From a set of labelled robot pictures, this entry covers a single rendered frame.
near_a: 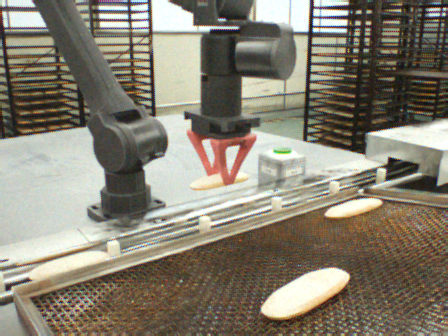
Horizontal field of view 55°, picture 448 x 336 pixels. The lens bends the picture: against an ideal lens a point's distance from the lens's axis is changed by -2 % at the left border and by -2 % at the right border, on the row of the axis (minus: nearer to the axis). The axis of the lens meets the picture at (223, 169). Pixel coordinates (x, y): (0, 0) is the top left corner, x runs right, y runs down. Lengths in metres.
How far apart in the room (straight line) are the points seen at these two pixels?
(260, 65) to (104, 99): 0.30
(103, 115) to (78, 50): 0.13
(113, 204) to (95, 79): 0.21
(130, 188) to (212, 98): 0.25
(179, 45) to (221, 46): 5.07
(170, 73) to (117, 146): 4.91
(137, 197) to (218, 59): 0.30
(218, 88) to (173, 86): 5.05
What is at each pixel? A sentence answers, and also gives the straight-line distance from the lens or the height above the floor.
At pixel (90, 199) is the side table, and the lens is 0.89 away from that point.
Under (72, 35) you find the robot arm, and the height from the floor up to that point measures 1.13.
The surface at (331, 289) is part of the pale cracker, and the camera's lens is 0.37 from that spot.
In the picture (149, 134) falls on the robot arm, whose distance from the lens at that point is 0.73.
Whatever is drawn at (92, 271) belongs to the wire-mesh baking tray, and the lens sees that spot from 0.48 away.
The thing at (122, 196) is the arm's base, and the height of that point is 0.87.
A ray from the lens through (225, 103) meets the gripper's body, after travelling 0.59.
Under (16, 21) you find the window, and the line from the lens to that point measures 4.98.
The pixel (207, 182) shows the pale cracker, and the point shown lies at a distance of 0.62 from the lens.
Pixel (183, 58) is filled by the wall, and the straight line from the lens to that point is 5.68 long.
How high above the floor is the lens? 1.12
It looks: 17 degrees down
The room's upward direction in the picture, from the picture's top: straight up
